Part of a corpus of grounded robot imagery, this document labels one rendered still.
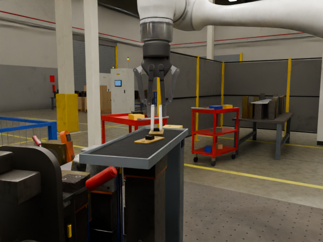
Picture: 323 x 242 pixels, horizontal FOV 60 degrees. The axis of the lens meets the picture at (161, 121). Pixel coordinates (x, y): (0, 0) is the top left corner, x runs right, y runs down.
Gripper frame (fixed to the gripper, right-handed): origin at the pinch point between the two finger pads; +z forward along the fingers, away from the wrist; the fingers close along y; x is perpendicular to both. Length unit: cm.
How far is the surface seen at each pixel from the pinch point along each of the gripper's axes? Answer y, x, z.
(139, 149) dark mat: 2.4, 21.2, 4.4
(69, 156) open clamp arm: 38, -32, 20
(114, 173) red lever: 4.8, 34.5, 5.4
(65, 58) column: 284, -669, -84
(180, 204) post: -7.2, -10.4, 30.2
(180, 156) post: -7.0, -9.7, 13.6
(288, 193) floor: -144, -254, 120
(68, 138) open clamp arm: 38, -33, 13
